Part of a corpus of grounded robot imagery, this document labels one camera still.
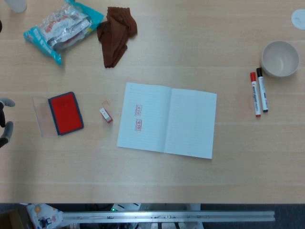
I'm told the cardboard box under table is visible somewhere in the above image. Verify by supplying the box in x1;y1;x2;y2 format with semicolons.
0;209;26;229

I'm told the black whiteboard marker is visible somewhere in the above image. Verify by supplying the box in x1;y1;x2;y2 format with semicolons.
256;67;270;113

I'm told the white printed bag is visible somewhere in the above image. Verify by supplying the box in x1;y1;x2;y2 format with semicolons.
25;203;64;229

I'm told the small red stamp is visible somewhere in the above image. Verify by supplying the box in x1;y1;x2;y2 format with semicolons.
99;107;113;124

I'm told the teal and silver foil bag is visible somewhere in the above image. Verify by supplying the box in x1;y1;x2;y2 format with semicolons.
23;0;105;67

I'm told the brown cloth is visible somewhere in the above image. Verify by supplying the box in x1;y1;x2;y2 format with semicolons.
96;6;138;69

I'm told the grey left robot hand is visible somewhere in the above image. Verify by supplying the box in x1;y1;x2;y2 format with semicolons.
0;97;16;149

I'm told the red ink pad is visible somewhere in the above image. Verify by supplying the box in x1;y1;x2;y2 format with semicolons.
48;91;84;136

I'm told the aluminium rail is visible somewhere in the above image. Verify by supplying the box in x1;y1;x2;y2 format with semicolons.
62;210;276;224

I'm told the clear plastic cup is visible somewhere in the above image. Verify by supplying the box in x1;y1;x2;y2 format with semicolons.
4;0;28;13

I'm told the open lined notebook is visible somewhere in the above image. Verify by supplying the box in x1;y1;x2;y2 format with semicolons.
116;82;218;160

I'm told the red whiteboard marker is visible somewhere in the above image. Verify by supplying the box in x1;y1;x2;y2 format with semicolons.
249;72;262;118

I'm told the beige bowl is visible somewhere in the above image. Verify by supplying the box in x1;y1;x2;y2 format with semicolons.
261;40;300;78

